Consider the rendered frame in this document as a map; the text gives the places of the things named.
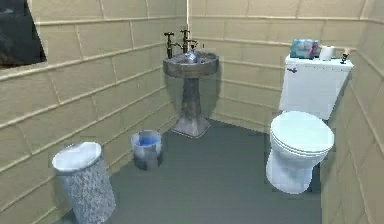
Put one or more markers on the clear soap bottle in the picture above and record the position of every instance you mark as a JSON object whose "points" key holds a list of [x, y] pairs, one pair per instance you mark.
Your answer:
{"points": [[191, 55]]}

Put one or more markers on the small grey bucket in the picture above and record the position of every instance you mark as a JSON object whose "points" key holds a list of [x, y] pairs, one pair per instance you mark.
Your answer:
{"points": [[146, 148]]}

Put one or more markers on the dark bronze tap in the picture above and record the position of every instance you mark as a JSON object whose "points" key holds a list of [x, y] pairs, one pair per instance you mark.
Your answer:
{"points": [[185, 40], [169, 45]]}

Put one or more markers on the grey speckled laundry bin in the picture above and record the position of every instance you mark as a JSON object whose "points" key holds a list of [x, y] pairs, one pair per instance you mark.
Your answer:
{"points": [[85, 181]]}

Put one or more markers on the blue tissue box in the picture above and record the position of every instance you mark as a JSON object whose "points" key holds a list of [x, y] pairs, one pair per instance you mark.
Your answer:
{"points": [[304, 49]]}

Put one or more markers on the white toilet paper roll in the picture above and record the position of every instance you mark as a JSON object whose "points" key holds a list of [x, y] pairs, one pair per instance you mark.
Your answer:
{"points": [[327, 52]]}

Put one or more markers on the small dark candle holder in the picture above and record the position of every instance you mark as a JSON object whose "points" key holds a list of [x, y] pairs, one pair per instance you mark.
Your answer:
{"points": [[344, 56]]}

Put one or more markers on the dark window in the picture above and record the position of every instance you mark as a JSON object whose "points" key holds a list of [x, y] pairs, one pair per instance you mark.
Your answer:
{"points": [[18, 33]]}

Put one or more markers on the grey pedestal sink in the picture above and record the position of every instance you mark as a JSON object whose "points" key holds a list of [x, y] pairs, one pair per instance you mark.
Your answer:
{"points": [[191, 96]]}

